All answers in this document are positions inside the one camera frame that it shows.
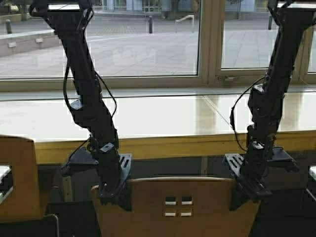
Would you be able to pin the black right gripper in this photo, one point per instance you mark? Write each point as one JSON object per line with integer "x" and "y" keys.
{"x": 248, "y": 171}

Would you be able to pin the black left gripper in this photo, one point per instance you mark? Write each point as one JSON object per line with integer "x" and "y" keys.
{"x": 114, "y": 172}

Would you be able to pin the wooden chair with cutouts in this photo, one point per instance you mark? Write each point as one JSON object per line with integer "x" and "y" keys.
{"x": 176, "y": 207}

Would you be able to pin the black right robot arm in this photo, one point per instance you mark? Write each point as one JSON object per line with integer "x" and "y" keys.
{"x": 265, "y": 102}

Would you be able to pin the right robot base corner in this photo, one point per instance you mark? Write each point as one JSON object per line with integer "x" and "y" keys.
{"x": 311, "y": 184}

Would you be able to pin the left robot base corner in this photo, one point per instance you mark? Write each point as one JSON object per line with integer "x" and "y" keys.
{"x": 6, "y": 182}

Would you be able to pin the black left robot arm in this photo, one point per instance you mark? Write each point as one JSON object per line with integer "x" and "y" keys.
{"x": 69, "y": 19}

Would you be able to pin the long wooden counter table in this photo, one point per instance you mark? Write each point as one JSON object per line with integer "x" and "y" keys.
{"x": 160, "y": 127}

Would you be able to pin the wooden chair at left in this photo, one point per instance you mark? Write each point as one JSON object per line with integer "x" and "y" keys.
{"x": 24, "y": 212}

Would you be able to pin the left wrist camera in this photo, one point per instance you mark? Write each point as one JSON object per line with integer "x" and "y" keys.
{"x": 78, "y": 161}

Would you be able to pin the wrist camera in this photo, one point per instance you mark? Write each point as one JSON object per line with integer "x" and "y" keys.
{"x": 282, "y": 159}
{"x": 78, "y": 161}

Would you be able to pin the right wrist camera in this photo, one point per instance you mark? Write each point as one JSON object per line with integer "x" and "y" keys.
{"x": 282, "y": 159}

